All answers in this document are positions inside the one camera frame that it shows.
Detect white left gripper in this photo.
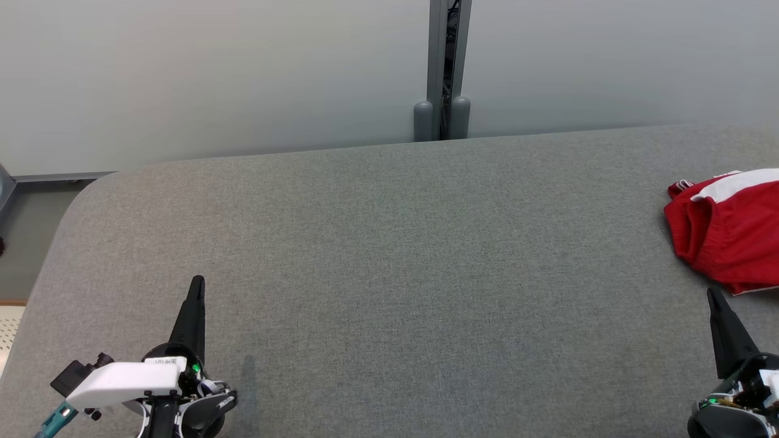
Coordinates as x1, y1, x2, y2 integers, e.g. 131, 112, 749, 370
66, 275, 207, 412

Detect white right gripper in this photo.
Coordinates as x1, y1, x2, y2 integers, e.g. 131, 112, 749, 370
707, 287, 779, 405

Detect red shorts with white trim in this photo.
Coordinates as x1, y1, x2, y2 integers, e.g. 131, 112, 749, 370
663, 169, 779, 296

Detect cream perforated laundry basket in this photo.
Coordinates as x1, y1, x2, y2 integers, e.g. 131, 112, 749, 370
0, 298, 28, 378

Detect grey fabric sofa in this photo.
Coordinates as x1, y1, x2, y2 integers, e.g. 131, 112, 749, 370
0, 123, 779, 438

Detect black left cable teal connector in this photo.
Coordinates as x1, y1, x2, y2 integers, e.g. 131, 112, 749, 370
33, 401, 79, 438

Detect grey partition base rail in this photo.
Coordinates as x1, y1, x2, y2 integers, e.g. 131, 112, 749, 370
12, 171, 117, 184

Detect grey metal partition post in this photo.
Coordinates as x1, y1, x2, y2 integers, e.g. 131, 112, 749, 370
414, 0, 472, 142

